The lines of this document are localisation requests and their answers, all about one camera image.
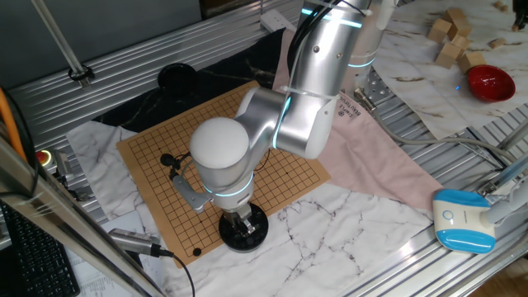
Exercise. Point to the grey metal clamp bracket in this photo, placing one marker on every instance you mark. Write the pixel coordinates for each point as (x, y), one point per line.
(68, 173)

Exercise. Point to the thin metal stand rod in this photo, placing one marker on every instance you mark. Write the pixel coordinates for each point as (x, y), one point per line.
(62, 45)

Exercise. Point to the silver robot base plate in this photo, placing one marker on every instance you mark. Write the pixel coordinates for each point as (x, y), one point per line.
(379, 88)

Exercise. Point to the silver ribbed handheld device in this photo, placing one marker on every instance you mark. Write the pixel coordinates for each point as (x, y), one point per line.
(132, 241)

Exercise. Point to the light wooden cube block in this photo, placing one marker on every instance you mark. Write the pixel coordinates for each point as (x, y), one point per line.
(461, 29)
(453, 14)
(472, 61)
(461, 42)
(447, 55)
(439, 31)

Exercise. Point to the red bowl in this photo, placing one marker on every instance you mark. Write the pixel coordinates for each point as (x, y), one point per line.
(491, 82)

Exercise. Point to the black Go stone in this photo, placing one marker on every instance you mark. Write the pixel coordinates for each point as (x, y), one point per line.
(197, 251)

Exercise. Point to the small wooden block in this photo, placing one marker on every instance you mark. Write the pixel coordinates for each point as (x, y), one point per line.
(501, 5)
(497, 43)

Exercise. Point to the white power strip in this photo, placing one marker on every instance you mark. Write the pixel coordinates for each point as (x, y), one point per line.
(278, 20)

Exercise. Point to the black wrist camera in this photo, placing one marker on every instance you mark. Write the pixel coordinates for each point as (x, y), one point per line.
(167, 160)

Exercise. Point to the tan Go board mat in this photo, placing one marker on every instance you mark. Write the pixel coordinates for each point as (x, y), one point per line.
(165, 165)

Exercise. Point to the empty black bowl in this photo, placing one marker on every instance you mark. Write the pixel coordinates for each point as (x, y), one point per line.
(177, 77)

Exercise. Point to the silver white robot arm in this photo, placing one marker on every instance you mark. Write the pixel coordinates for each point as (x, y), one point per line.
(218, 144)

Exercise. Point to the background black robot gripper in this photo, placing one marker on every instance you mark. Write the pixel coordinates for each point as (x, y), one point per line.
(520, 12)

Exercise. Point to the beige marble pattern sheet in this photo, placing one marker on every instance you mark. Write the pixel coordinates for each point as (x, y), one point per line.
(433, 90)

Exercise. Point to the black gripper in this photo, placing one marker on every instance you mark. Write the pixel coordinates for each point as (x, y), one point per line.
(240, 213)

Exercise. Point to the silver camera mount bracket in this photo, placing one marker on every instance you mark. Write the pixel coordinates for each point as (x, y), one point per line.
(191, 196)

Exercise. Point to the black computer keyboard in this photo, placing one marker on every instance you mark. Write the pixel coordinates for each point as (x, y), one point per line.
(37, 255)

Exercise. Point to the aluminium frame post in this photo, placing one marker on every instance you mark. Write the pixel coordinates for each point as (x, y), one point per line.
(62, 222)

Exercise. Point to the pink cloth with print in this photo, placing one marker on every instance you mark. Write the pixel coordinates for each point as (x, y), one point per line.
(371, 165)

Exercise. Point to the red emergency stop button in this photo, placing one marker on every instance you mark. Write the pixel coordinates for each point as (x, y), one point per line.
(44, 158)

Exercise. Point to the blue white handheld appliance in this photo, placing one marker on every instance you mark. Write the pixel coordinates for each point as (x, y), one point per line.
(462, 222)

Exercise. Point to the black marble pattern cloth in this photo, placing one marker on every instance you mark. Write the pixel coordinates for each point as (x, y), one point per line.
(185, 99)

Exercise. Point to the black bowl of Go stones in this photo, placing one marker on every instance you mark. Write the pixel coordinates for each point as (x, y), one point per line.
(251, 241)

